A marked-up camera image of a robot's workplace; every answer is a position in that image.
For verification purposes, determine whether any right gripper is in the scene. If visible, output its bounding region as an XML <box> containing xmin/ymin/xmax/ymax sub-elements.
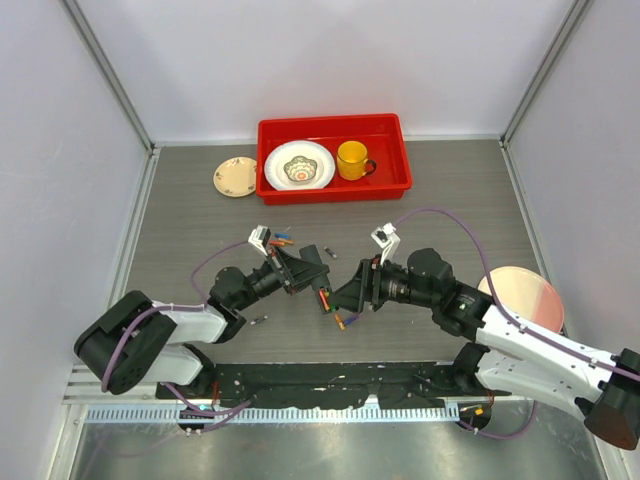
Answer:
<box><xmin>327</xmin><ymin>254</ymin><xmax>438</xmax><ymax>313</ymax></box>

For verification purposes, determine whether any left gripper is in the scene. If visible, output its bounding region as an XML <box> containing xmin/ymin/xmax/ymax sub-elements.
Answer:
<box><xmin>234</xmin><ymin>245</ymin><xmax>328</xmax><ymax>311</ymax></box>

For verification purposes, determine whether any green battery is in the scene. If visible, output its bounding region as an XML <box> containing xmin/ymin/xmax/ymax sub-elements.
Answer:
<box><xmin>325</xmin><ymin>288</ymin><xmax>335</xmax><ymax>311</ymax></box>

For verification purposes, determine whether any red orange battery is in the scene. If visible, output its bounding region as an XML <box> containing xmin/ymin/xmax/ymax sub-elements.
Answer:
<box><xmin>319</xmin><ymin>289</ymin><xmax>332</xmax><ymax>312</ymax></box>

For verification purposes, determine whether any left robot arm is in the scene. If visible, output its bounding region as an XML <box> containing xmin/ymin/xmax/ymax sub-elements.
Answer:
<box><xmin>73</xmin><ymin>245</ymin><xmax>330</xmax><ymax>399</ymax></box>

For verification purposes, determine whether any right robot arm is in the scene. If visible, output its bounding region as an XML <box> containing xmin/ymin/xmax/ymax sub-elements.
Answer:
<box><xmin>328</xmin><ymin>248</ymin><xmax>639</xmax><ymax>450</ymax></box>

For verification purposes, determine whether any blue purple battery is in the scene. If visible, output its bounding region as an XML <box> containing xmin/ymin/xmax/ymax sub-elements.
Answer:
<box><xmin>343</xmin><ymin>314</ymin><xmax>359</xmax><ymax>326</ymax></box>

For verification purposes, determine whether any black silver battery centre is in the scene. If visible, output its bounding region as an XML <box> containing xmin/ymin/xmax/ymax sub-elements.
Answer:
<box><xmin>324</xmin><ymin>247</ymin><xmax>338</xmax><ymax>259</ymax></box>

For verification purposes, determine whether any black silver battery near base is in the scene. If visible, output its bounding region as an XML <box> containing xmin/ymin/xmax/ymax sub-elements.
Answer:
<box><xmin>250</xmin><ymin>315</ymin><xmax>268</xmax><ymax>326</ymax></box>

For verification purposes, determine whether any small patterned bowl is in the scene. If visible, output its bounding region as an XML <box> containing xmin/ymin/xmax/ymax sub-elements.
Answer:
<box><xmin>283</xmin><ymin>155</ymin><xmax>318</xmax><ymax>184</ymax></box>

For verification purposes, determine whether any white plate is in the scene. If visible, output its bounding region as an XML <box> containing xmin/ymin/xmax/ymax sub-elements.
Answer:
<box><xmin>263</xmin><ymin>140</ymin><xmax>336</xmax><ymax>191</ymax></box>

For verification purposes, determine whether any beige floral saucer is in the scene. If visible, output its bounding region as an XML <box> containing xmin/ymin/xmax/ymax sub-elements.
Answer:
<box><xmin>212</xmin><ymin>157</ymin><xmax>257</xmax><ymax>198</ymax></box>

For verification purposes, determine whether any yellow mug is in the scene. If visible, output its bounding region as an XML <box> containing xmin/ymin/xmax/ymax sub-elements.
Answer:
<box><xmin>336</xmin><ymin>140</ymin><xmax>377</xmax><ymax>181</ymax></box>

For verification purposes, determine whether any red plastic bin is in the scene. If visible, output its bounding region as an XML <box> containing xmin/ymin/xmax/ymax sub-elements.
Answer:
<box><xmin>256</xmin><ymin>113</ymin><xmax>413</xmax><ymax>205</ymax></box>

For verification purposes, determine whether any pink plate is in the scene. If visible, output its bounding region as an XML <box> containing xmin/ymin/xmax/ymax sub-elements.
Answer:
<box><xmin>490</xmin><ymin>266</ymin><xmax>564</xmax><ymax>333</ymax></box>

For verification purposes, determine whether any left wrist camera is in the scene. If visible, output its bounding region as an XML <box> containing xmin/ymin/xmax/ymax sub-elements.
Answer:
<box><xmin>248</xmin><ymin>225</ymin><xmax>271</xmax><ymax>257</ymax></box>

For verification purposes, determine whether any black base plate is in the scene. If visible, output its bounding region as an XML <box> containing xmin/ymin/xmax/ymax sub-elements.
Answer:
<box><xmin>178</xmin><ymin>362</ymin><xmax>489</xmax><ymax>410</ymax></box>

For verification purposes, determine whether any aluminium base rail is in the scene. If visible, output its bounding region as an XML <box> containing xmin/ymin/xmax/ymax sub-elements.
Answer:
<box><xmin>63</xmin><ymin>365</ymin><xmax>157</xmax><ymax>405</ymax></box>

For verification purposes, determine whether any perforated cable duct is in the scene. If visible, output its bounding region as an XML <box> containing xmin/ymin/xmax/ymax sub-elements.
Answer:
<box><xmin>85</xmin><ymin>403</ymin><xmax>459</xmax><ymax>426</ymax></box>

